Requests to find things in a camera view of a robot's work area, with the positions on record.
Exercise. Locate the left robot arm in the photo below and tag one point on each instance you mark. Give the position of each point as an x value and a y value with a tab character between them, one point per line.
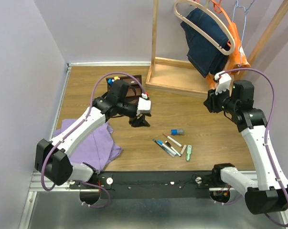
52	157

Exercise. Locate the white marker with black cap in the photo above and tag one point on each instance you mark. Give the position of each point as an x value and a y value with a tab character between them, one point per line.
172	148

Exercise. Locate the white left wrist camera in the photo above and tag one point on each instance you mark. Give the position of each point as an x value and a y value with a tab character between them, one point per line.
144	104

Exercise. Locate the purple cloth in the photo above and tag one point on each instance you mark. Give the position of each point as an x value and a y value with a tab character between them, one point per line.
98	149

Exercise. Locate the blue and grey cylinder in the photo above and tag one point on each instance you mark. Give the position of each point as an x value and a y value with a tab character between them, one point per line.
177	132

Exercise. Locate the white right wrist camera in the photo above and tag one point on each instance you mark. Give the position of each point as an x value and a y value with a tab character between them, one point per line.
223	81

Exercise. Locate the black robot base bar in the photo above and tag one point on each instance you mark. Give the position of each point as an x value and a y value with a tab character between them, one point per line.
164	184

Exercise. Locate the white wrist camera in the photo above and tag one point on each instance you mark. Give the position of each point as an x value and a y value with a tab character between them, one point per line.
144	104
223	81

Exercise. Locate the wooden clothes hanger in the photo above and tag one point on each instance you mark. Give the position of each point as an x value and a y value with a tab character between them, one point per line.
208	25

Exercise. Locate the wooden clothes rack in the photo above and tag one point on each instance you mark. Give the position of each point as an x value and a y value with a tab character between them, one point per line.
181	77

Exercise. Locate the dark blue jeans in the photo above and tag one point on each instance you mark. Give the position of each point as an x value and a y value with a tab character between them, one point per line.
198	49

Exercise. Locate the white marker with brown cap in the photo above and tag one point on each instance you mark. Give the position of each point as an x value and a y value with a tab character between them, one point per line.
173	140

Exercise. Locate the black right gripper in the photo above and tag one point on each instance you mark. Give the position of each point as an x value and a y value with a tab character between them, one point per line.
210	102

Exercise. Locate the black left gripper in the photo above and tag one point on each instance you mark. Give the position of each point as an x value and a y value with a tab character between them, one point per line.
140	122

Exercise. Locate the green stapler remover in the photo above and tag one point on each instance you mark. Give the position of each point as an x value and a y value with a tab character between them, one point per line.
188	152

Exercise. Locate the clear blue ink pen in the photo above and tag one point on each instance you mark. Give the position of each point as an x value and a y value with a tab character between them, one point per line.
160	144

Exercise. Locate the dark brown wooden desk organizer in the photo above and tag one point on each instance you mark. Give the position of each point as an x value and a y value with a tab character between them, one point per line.
133	93

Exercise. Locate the orange cloth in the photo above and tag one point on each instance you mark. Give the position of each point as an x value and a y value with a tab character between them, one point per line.
218	62

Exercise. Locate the orange plastic hanger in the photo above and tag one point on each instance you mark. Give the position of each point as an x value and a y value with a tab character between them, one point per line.
221	12

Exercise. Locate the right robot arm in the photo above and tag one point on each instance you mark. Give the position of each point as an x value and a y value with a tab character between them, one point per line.
269	193

